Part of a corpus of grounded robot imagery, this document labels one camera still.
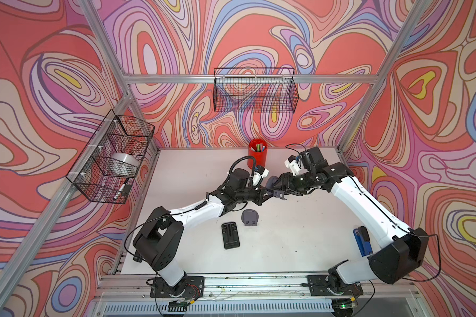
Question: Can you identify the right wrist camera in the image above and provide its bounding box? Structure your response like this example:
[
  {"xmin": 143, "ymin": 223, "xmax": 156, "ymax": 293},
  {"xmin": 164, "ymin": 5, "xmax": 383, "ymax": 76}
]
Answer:
[{"xmin": 284, "ymin": 155, "xmax": 304, "ymax": 176}]

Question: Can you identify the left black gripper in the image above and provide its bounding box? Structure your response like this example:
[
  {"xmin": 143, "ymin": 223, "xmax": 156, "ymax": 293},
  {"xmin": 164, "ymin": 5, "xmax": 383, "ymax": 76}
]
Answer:
[{"xmin": 233, "ymin": 184, "xmax": 274, "ymax": 207}]

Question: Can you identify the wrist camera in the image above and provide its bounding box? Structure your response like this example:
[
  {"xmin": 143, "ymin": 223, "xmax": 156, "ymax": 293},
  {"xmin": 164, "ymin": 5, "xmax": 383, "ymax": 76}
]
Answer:
[
  {"xmin": 252, "ymin": 166, "xmax": 269, "ymax": 187},
  {"xmin": 284, "ymin": 155, "xmax": 304, "ymax": 176}
]

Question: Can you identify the left wire basket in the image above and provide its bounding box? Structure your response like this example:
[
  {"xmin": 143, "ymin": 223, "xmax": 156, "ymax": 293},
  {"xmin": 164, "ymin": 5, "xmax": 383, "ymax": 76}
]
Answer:
[{"xmin": 66, "ymin": 110, "xmax": 155, "ymax": 205}]

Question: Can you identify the grey phone stand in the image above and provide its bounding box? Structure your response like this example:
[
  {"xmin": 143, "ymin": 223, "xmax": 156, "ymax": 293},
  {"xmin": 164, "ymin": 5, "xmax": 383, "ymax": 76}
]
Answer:
[
  {"xmin": 266, "ymin": 176, "xmax": 287, "ymax": 200},
  {"xmin": 241, "ymin": 209, "xmax": 259, "ymax": 227}
]

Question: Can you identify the black rectangular phone holder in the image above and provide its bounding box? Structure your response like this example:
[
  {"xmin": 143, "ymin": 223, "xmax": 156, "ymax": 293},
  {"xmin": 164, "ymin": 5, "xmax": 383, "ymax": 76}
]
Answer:
[{"xmin": 221, "ymin": 222, "xmax": 240, "ymax": 250}]

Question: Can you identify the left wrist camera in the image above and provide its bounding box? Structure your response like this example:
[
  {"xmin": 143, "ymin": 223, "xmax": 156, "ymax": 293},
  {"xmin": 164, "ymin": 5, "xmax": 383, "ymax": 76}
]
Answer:
[{"xmin": 252, "ymin": 166, "xmax": 269, "ymax": 187}]

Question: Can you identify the back wire basket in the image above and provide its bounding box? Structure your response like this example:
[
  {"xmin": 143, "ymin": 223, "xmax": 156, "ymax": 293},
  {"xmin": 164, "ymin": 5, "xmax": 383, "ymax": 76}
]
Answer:
[{"xmin": 213, "ymin": 66, "xmax": 299, "ymax": 114}]

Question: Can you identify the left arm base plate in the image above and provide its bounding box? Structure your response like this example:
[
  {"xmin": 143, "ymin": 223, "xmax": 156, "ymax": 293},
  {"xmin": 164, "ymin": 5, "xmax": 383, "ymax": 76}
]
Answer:
[{"xmin": 146, "ymin": 276, "xmax": 205, "ymax": 299}]

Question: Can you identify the silver tape roll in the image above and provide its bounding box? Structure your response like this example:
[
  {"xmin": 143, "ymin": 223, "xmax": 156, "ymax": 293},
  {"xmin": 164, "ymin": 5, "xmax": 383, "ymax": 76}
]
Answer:
[{"xmin": 104, "ymin": 153, "xmax": 140, "ymax": 178}]

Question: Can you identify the wire basket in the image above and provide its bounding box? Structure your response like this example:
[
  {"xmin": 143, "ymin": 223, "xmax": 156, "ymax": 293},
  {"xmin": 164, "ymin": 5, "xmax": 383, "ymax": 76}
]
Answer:
[
  {"xmin": 213, "ymin": 66, "xmax": 299, "ymax": 114},
  {"xmin": 66, "ymin": 110, "xmax": 155, "ymax": 205}
]

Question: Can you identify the black marker in basket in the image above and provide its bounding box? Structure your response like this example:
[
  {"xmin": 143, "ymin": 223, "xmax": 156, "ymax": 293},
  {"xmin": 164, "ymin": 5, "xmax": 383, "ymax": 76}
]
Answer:
[{"xmin": 112, "ymin": 178, "xmax": 130, "ymax": 201}]

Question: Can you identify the red pen cup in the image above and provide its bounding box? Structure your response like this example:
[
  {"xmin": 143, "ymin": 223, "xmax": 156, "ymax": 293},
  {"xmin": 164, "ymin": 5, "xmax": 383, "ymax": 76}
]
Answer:
[{"xmin": 248, "ymin": 139, "xmax": 268, "ymax": 167}]

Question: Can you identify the black stapler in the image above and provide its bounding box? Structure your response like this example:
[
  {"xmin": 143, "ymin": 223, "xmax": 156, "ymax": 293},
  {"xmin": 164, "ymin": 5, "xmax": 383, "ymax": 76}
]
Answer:
[{"xmin": 133, "ymin": 250, "xmax": 144, "ymax": 263}]

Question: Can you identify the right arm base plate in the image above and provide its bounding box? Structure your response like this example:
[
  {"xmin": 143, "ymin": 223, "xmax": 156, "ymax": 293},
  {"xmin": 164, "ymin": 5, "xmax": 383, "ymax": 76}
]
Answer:
[{"xmin": 307, "ymin": 274, "xmax": 364, "ymax": 297}]

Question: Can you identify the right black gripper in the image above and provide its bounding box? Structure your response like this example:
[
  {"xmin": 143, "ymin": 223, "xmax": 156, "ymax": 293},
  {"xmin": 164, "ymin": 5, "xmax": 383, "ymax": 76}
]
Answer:
[{"xmin": 272, "ymin": 170, "xmax": 317, "ymax": 196}]

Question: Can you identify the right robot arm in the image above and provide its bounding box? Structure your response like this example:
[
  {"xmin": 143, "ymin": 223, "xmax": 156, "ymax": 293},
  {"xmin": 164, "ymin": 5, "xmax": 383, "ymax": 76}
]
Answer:
[{"xmin": 273, "ymin": 147, "xmax": 441, "ymax": 295}]

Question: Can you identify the blue stapler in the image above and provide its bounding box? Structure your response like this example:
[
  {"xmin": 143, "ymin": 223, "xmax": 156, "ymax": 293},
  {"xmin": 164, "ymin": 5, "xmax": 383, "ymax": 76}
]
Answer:
[{"xmin": 353, "ymin": 226, "xmax": 374, "ymax": 257}]

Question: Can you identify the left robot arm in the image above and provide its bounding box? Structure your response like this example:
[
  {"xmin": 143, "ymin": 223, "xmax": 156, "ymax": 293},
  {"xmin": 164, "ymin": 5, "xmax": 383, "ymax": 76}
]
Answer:
[{"xmin": 125, "ymin": 155, "xmax": 271, "ymax": 288}]

